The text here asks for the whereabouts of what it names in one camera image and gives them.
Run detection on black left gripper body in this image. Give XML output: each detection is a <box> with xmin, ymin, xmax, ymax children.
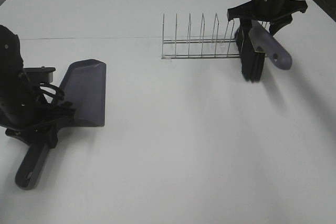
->
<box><xmin>5</xmin><ymin>102</ymin><xmax>76</xmax><ymax>140</ymax></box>

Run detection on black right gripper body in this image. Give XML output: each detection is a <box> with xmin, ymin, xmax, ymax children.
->
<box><xmin>227</xmin><ymin>0</ymin><xmax>307</xmax><ymax>22</ymax></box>

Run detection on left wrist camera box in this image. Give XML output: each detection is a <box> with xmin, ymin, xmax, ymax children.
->
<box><xmin>24</xmin><ymin>66</ymin><xmax>56</xmax><ymax>84</ymax></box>

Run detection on metal wire rack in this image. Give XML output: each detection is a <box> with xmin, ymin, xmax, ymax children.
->
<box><xmin>161</xmin><ymin>14</ymin><xmax>239</xmax><ymax>60</ymax></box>

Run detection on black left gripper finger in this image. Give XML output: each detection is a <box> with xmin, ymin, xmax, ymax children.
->
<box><xmin>45</xmin><ymin>125</ymin><xmax>58</xmax><ymax>148</ymax></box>

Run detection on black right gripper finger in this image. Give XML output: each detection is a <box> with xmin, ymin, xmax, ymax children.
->
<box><xmin>269</xmin><ymin>15</ymin><xmax>291</xmax><ymax>35</ymax></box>
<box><xmin>239</xmin><ymin>18</ymin><xmax>252</xmax><ymax>34</ymax></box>

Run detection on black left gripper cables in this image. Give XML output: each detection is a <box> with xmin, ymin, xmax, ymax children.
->
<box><xmin>36</xmin><ymin>81</ymin><xmax>68</xmax><ymax>106</ymax></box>

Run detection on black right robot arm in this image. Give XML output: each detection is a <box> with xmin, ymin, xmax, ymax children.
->
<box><xmin>227</xmin><ymin>0</ymin><xmax>308</xmax><ymax>35</ymax></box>

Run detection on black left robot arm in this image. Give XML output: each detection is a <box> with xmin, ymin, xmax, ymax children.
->
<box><xmin>1</xmin><ymin>26</ymin><xmax>75</xmax><ymax>145</ymax></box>

